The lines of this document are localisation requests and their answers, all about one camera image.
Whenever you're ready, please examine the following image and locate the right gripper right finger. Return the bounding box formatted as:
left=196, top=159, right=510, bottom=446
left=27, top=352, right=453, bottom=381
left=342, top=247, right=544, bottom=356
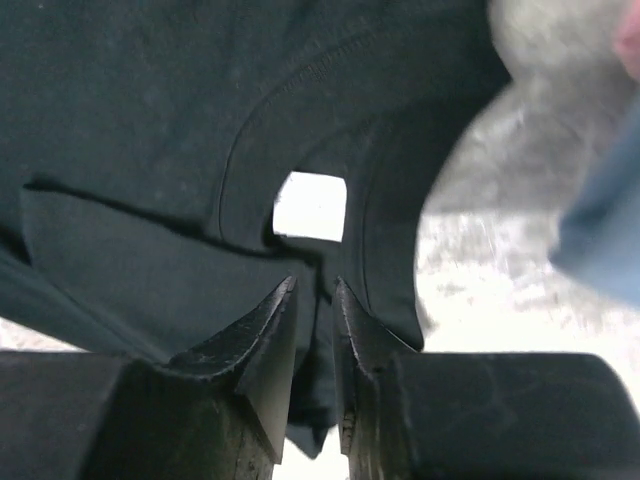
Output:
left=332, top=279, right=416, bottom=455

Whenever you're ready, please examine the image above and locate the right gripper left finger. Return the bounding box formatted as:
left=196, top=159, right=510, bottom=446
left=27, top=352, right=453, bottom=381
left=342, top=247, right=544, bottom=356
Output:
left=167, top=276, right=297, bottom=463

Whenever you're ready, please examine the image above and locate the black t shirt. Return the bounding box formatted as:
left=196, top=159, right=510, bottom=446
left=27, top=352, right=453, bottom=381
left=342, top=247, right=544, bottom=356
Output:
left=1, top=1, right=510, bottom=457

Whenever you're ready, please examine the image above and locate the folded blue t shirt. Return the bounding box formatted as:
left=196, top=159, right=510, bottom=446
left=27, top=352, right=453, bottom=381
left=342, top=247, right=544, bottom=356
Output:
left=550, top=99, right=639, bottom=307

